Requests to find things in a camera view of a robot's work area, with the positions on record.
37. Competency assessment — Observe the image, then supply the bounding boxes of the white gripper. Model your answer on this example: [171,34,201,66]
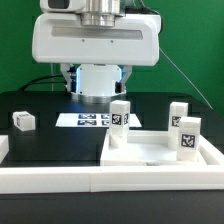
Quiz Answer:
[32,0,161,94]

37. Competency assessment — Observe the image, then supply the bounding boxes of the white square tabletop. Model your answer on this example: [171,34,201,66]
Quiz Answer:
[100,130,206,166]

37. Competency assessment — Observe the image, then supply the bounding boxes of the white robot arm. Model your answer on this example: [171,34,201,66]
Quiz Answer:
[32,0,162,103]

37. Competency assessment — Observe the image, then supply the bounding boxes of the white sheet with AprilTags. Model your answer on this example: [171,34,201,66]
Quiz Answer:
[55,112,143,129]

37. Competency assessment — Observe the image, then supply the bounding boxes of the white U-shaped fence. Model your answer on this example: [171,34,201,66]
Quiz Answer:
[0,138,224,194]

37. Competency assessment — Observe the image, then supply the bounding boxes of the white thin cable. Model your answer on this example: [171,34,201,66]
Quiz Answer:
[49,63,56,92]

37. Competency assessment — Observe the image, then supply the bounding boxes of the black cable bundle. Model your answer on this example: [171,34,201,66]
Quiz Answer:
[18,73,68,93]

